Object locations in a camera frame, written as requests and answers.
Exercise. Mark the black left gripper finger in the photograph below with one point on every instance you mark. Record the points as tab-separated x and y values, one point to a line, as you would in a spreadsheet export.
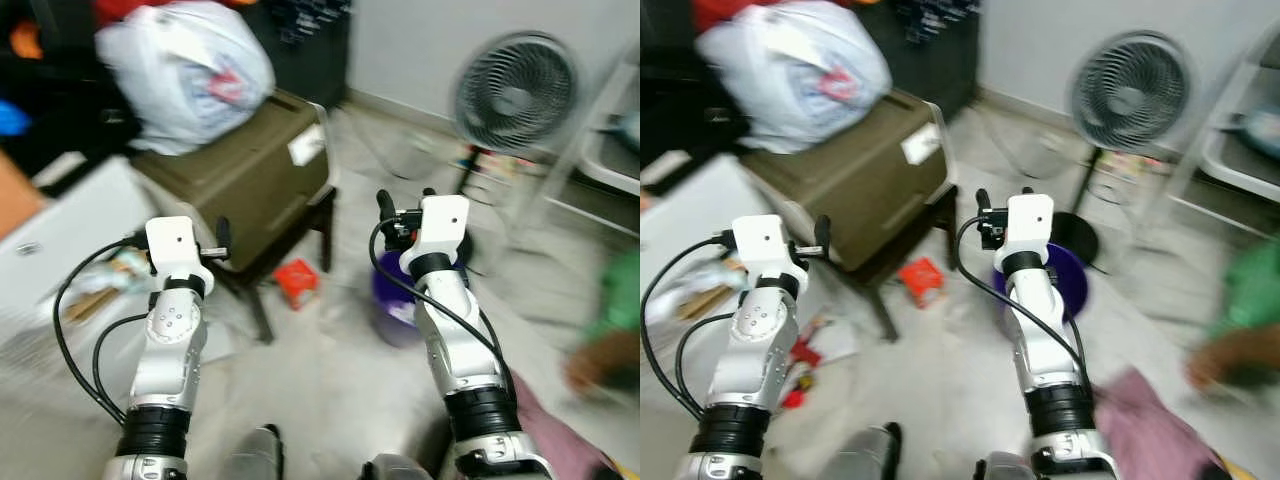
824	240
224	240

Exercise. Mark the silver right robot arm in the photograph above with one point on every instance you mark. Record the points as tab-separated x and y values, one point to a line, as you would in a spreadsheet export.
455	340
1040	340

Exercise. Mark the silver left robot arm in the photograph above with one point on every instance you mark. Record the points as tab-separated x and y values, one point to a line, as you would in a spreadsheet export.
755	350
170	350

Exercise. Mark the person hand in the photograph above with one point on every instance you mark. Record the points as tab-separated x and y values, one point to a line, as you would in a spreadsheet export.
1230	358
600	362

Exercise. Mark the olive storage box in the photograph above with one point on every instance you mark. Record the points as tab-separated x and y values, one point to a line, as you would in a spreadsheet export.
860	175
250	175

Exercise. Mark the dark wooden stool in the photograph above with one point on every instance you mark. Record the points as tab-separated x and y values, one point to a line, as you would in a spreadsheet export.
255	305
878	310

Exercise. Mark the purple bucket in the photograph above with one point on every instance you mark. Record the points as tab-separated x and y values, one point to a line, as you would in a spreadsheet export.
1075	282
392	300

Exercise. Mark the small red box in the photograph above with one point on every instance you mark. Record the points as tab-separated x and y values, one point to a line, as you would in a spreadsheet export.
922	283
297	283

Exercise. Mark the red clip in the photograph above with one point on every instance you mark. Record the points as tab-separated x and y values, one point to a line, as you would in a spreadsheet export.
803	355

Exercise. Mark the brown cardboard scraps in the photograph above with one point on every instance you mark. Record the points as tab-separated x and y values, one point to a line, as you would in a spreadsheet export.
95	300
700	300

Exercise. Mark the white drawer unit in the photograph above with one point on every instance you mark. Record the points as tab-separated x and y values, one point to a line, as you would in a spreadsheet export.
700	200
80	215

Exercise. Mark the grey floor fan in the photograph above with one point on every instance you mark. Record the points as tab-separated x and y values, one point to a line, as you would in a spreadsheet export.
515	95
1130	95

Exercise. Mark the dark wooden cabinet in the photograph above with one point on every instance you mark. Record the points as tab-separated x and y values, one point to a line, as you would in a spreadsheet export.
310	70
940	65

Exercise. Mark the small red ball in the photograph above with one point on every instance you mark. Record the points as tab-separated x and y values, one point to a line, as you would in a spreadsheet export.
793	398

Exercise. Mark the white printed plastic bag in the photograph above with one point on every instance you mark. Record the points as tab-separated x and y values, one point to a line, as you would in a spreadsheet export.
180	85
800	85

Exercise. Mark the black box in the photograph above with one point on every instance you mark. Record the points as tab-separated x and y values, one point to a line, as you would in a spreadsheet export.
690	110
70	120

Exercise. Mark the green plastic stool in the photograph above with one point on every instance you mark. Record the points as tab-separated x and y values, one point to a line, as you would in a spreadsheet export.
1250	290
620	295

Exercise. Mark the orange cardboard box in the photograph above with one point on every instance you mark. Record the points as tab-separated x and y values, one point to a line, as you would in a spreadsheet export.
18	195

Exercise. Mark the grey left robot leg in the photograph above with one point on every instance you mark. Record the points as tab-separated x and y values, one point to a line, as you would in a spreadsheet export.
860	458
255	458

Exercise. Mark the grey robot leg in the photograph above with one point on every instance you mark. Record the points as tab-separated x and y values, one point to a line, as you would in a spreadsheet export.
395	470
860	458
1005	468
255	458

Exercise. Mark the blue bottle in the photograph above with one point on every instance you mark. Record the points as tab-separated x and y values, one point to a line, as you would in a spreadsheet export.
12	118

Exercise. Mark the grey right robot leg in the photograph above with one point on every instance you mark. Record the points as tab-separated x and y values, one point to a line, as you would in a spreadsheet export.
395	470
1005	468

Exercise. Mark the red Yonex bag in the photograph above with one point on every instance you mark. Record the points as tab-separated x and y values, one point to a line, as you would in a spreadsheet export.
720	10
118	10

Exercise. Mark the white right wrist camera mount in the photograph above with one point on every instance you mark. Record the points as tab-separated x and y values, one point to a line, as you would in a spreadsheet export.
1032	222
445	222

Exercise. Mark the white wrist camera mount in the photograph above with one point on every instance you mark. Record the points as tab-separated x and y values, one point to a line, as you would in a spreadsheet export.
175	245
1032	222
762	245
445	222

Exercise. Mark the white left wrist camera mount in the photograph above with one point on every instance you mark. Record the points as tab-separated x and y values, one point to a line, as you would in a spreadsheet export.
175	245
762	245

